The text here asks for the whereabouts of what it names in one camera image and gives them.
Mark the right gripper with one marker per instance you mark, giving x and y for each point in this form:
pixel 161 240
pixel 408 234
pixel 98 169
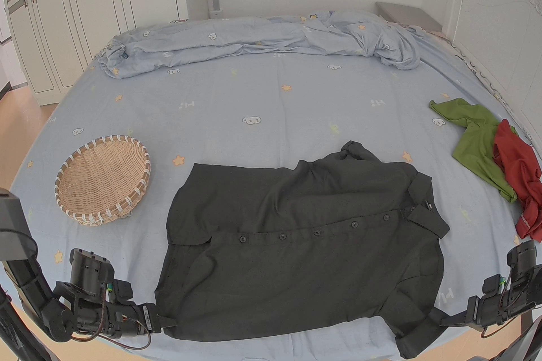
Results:
pixel 482 310

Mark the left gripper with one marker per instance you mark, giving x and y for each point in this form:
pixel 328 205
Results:
pixel 135 321

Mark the black shirt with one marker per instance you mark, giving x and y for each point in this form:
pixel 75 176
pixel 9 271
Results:
pixel 296 266

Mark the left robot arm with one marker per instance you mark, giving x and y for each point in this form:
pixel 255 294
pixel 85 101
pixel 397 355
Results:
pixel 89 274

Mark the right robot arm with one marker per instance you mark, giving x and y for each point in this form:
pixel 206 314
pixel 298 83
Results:
pixel 523 262

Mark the round woven basket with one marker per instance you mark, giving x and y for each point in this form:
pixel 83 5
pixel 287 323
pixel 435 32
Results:
pixel 101 177

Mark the red garment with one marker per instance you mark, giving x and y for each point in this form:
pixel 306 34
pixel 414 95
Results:
pixel 516 164

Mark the green garment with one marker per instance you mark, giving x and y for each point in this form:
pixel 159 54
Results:
pixel 474 131

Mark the bed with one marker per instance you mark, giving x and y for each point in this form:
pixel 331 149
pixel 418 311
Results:
pixel 338 105

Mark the pale blue quilt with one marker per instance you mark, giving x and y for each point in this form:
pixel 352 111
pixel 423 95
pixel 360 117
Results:
pixel 254 37

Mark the grey bedside table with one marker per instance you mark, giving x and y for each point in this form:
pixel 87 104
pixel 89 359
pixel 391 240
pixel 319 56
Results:
pixel 406 12

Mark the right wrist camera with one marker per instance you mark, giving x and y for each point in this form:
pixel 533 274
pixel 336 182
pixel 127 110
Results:
pixel 493 285

